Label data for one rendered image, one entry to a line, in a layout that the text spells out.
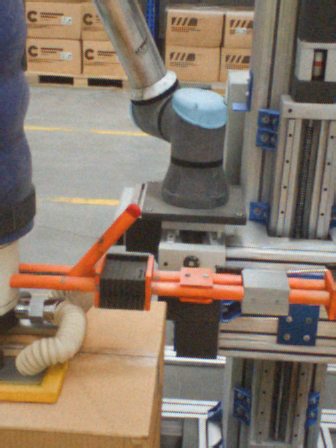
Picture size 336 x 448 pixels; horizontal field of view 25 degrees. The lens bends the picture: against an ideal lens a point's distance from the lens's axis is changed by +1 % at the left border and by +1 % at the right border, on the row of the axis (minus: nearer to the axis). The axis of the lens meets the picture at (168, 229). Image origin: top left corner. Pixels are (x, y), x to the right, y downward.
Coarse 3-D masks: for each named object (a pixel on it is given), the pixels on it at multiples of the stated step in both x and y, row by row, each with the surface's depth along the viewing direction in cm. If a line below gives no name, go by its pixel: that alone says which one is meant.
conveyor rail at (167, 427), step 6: (162, 426) 162; (168, 426) 162; (174, 426) 162; (180, 426) 163; (162, 432) 160; (168, 432) 160; (174, 432) 161; (180, 432) 161; (162, 438) 160; (168, 438) 160; (174, 438) 160; (180, 438) 160; (162, 444) 161; (168, 444) 161; (174, 444) 161; (180, 444) 161
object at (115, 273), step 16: (112, 256) 119; (128, 256) 119; (144, 256) 119; (96, 272) 111; (112, 272) 114; (128, 272) 115; (144, 272) 115; (96, 288) 112; (112, 288) 111; (128, 288) 111; (144, 288) 111; (96, 304) 113; (112, 304) 112; (128, 304) 112; (144, 304) 112
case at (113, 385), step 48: (0, 336) 125; (48, 336) 125; (96, 336) 126; (144, 336) 126; (96, 384) 113; (144, 384) 113; (0, 432) 103; (48, 432) 102; (96, 432) 102; (144, 432) 102
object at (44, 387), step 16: (0, 352) 110; (0, 368) 110; (16, 368) 111; (48, 368) 112; (64, 368) 113; (0, 384) 108; (16, 384) 108; (32, 384) 108; (48, 384) 108; (0, 400) 108; (16, 400) 107; (32, 400) 107; (48, 400) 107
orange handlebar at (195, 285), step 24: (24, 264) 118; (48, 264) 118; (24, 288) 114; (48, 288) 114; (72, 288) 113; (168, 288) 113; (192, 288) 113; (216, 288) 113; (240, 288) 113; (312, 288) 116
